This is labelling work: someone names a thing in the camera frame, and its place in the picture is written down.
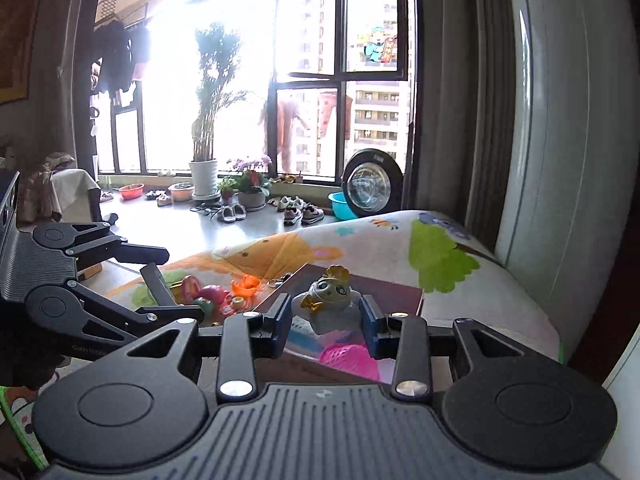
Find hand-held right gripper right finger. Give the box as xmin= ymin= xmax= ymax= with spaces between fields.
xmin=359 ymin=294 xmax=513 ymax=402

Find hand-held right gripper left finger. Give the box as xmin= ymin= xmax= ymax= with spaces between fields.
xmin=122 ymin=294 xmax=294 ymax=402

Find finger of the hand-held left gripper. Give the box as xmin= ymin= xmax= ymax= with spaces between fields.
xmin=65 ymin=262 xmax=207 ymax=348
xmin=64 ymin=221 xmax=172 ymax=267

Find brown cardboard box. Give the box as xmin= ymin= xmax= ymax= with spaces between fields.
xmin=250 ymin=262 xmax=426 ymax=387

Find orange plastic toy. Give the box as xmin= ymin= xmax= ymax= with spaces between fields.
xmin=231 ymin=274 xmax=262 ymax=297

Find pink plastic toy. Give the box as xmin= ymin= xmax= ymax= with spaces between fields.
xmin=196 ymin=284 xmax=232 ymax=311

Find pink dotted ball toy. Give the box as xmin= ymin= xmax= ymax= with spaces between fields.
xmin=319 ymin=344 xmax=382 ymax=382

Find pink basin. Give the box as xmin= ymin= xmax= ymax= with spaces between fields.
xmin=168 ymin=181 xmax=196 ymax=204

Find chair with white cloth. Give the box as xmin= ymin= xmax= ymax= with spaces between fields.
xmin=19 ymin=152 xmax=104 ymax=226

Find tall plant in white pot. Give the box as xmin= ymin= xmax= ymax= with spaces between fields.
xmin=189 ymin=22 xmax=251 ymax=199

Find small green potted plant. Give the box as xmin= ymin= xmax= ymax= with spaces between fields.
xmin=217 ymin=177 xmax=239 ymax=206

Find blue basin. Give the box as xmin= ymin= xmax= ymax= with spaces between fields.
xmin=327 ymin=191 xmax=359 ymax=221

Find pink flowering potted plant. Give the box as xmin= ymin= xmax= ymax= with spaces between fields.
xmin=227 ymin=155 xmax=274 ymax=212

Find hanging orange garment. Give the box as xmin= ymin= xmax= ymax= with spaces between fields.
xmin=276 ymin=92 xmax=307 ymax=169

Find hanging dark clothes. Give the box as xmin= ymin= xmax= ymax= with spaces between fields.
xmin=91 ymin=20 xmax=137 ymax=97

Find hanging pink towel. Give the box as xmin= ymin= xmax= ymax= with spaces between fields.
xmin=319 ymin=91 xmax=339 ymax=139

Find grey curtain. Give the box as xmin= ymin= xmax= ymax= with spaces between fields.
xmin=416 ymin=0 xmax=517 ymax=257

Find white standing air conditioner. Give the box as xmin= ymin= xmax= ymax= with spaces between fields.
xmin=494 ymin=0 xmax=640 ymax=363

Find cartoon window sticker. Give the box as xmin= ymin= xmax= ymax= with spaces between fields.
xmin=350 ymin=22 xmax=399 ymax=74

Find framed wall picture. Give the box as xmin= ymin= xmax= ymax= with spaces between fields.
xmin=0 ymin=0 xmax=47 ymax=107

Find black window frame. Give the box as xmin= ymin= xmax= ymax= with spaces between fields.
xmin=94 ymin=0 xmax=417 ymax=187

